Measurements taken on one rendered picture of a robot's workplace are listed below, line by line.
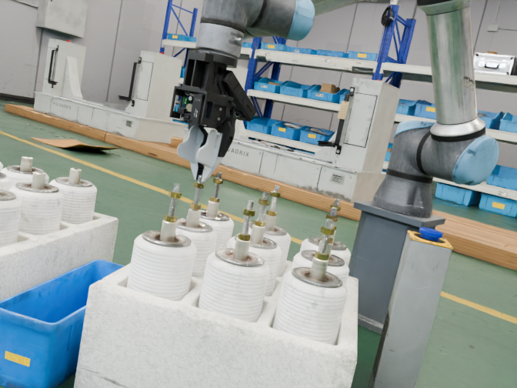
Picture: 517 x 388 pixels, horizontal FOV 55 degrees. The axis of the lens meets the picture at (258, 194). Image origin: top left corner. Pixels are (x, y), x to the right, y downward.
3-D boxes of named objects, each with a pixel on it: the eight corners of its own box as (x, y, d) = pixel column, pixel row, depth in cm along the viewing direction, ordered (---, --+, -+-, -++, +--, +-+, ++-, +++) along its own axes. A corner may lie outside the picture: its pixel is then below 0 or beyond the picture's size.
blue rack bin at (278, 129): (288, 138, 687) (291, 122, 684) (311, 143, 665) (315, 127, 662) (268, 135, 646) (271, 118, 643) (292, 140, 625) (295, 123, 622)
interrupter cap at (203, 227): (221, 233, 89) (221, 229, 89) (188, 235, 83) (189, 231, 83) (194, 221, 94) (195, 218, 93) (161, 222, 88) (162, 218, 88)
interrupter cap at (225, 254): (266, 272, 72) (268, 267, 72) (215, 264, 71) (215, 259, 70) (261, 256, 79) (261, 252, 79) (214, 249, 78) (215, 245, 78)
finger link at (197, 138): (166, 175, 85) (177, 122, 83) (188, 175, 90) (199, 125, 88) (179, 180, 83) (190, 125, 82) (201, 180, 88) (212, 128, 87)
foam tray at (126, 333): (168, 309, 112) (182, 233, 110) (339, 357, 106) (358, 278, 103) (71, 398, 74) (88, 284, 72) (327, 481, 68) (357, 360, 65)
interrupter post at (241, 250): (248, 264, 74) (251, 242, 73) (231, 261, 73) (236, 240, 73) (246, 259, 76) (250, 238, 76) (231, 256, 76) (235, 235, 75)
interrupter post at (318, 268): (306, 279, 72) (311, 258, 71) (309, 275, 74) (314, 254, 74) (322, 284, 71) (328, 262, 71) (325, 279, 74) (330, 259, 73)
